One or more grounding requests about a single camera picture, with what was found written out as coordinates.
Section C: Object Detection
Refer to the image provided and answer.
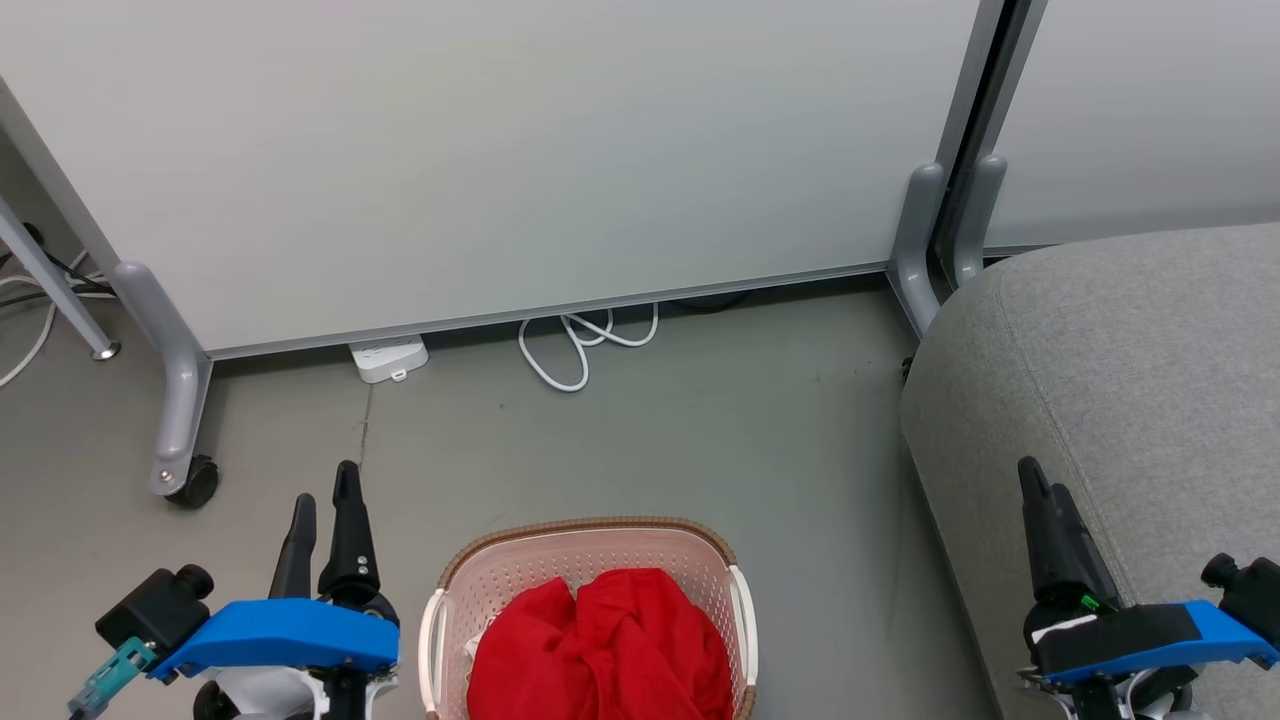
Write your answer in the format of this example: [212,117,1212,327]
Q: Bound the left teal cable connector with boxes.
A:
[67,637,158,718]

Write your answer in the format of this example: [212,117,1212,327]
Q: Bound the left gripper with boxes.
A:
[195,460,401,720]

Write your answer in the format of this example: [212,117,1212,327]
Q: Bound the pink plastic laundry basket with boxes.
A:
[418,516,760,720]

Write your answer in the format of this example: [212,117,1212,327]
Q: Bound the black cable under partition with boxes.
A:
[664,290,749,314]

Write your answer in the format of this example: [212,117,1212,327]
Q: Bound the left blue camera mount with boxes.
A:
[148,598,401,685]

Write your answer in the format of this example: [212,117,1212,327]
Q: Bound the grey partition foot with caster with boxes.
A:
[111,261,214,498]

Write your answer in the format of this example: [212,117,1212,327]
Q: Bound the thin white floor cable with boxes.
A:
[0,248,106,389]

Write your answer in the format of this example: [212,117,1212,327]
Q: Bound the wide white partition panel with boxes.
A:
[0,0,1006,363]

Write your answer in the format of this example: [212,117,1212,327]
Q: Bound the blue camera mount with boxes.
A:
[1032,600,1280,689]
[148,598,401,685]

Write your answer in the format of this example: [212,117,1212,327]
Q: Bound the white looped power cable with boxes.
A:
[517,302,661,394]

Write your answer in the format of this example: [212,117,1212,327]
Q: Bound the white power strip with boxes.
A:
[347,335,430,385]

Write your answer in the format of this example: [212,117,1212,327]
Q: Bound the narrow white partition panel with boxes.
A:
[975,0,1280,253]

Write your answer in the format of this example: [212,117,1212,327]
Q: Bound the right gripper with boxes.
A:
[1018,456,1201,720]

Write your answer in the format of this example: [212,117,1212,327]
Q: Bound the black caster wheel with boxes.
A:
[165,455,220,510]

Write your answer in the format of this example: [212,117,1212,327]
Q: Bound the black floor cables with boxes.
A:
[0,222,116,303]

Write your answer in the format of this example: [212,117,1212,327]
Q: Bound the grey fabric sofa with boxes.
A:
[900,222,1280,720]

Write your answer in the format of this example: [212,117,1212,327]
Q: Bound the red object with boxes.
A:
[572,567,735,720]

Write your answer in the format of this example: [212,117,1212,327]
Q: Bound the right blue camera mount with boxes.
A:
[1032,600,1280,689]

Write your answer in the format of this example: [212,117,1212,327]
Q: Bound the grey metal table leg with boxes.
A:
[0,195,122,362]

